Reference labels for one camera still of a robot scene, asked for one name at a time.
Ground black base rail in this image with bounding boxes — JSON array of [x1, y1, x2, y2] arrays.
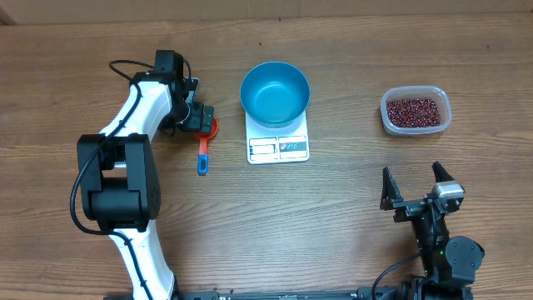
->
[[103, 286, 474, 300]]

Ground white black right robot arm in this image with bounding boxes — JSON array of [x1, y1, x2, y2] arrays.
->
[[371, 162, 485, 299]]

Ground red adzuki beans in container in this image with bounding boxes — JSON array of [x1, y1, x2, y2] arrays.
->
[[386, 98, 441, 128]]

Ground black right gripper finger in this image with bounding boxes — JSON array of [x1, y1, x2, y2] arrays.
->
[[380, 167, 403, 210], [432, 161, 455, 183]]

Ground clear plastic bean container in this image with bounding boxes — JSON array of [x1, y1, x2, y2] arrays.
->
[[380, 85, 452, 137]]

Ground blue metal bowl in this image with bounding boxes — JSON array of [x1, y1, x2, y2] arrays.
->
[[240, 61, 311, 128]]

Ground white digital kitchen scale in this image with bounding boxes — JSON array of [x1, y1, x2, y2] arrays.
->
[[246, 112, 310, 165]]

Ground orange scoop blue handle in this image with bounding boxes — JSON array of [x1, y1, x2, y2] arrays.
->
[[195, 118, 219, 176]]

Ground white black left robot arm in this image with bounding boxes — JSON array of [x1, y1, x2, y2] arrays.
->
[[70, 50, 218, 299]]

